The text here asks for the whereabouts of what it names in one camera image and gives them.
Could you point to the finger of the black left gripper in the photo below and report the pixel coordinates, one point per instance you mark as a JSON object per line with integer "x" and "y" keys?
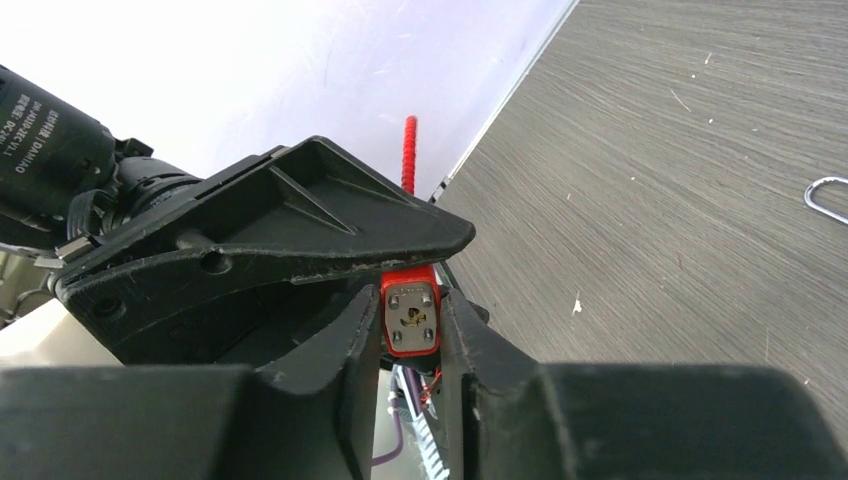
{"x": 184, "y": 268}

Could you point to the brass padlock silver shackle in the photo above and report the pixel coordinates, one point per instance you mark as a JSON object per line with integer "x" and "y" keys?
{"x": 819, "y": 196}

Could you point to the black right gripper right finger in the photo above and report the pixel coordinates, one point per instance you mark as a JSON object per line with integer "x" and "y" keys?
{"x": 508, "y": 416}

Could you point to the red cable padlock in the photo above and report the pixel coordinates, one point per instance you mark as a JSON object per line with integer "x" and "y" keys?
{"x": 410, "y": 318}

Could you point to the aluminium slotted rail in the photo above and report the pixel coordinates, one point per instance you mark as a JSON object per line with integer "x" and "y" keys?
{"x": 416, "y": 423}

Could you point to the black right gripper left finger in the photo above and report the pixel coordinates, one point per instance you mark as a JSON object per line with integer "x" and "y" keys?
{"x": 307, "y": 415}

